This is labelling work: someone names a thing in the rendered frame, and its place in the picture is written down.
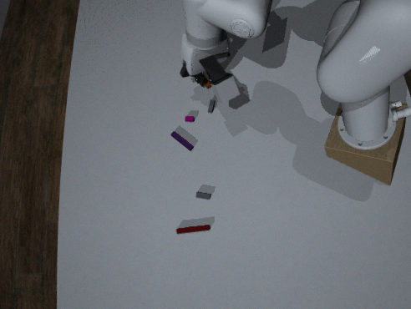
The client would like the grey rectangular bar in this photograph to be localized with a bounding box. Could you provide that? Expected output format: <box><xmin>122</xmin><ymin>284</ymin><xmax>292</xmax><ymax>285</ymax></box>
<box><xmin>196</xmin><ymin>192</ymin><xmax>210</xmax><ymax>200</ymax></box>
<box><xmin>208</xmin><ymin>99</ymin><xmax>215</xmax><ymax>113</ymax></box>

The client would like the dark red rod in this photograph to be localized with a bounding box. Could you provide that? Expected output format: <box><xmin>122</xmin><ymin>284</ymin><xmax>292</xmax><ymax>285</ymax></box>
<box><xmin>176</xmin><ymin>225</ymin><xmax>209</xmax><ymax>234</ymax></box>

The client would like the orange rod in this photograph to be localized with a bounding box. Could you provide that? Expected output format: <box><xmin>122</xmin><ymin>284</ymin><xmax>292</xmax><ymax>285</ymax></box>
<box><xmin>203</xmin><ymin>74</ymin><xmax>211</xmax><ymax>89</ymax></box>

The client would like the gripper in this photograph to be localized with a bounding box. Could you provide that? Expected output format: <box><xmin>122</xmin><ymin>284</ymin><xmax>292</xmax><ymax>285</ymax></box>
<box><xmin>180</xmin><ymin>30</ymin><xmax>230</xmax><ymax>87</ymax></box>

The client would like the purple rod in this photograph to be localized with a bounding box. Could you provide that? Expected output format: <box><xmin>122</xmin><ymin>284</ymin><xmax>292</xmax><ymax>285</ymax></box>
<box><xmin>171</xmin><ymin>131</ymin><xmax>193</xmax><ymax>151</ymax></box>

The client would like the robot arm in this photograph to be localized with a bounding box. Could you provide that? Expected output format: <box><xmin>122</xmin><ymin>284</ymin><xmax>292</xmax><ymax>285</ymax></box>
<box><xmin>183</xmin><ymin>0</ymin><xmax>411</xmax><ymax>149</ymax></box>

